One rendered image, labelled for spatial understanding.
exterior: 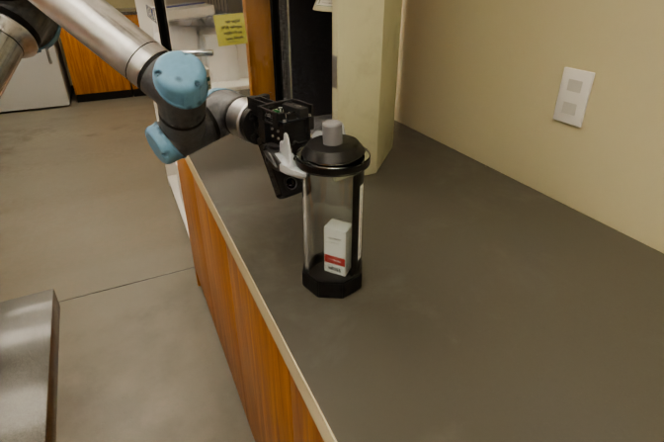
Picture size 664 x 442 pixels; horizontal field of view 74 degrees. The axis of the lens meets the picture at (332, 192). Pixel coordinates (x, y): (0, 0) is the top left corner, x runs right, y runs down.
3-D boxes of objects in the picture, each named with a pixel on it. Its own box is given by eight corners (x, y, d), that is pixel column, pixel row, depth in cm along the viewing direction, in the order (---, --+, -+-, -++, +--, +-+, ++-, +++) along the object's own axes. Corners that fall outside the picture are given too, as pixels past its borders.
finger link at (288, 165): (283, 145, 58) (272, 125, 66) (286, 186, 61) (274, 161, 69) (306, 143, 59) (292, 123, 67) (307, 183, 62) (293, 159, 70)
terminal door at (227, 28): (285, 127, 130) (277, -26, 112) (176, 135, 123) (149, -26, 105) (285, 126, 131) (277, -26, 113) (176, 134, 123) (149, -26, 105)
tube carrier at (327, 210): (378, 276, 73) (385, 154, 63) (329, 305, 67) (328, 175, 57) (335, 247, 80) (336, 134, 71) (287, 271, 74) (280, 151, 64)
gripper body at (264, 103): (277, 114, 65) (235, 98, 73) (280, 168, 69) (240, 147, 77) (317, 105, 69) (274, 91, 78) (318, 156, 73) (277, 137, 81)
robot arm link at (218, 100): (202, 132, 88) (238, 115, 92) (229, 147, 81) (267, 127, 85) (188, 96, 84) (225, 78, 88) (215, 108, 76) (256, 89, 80)
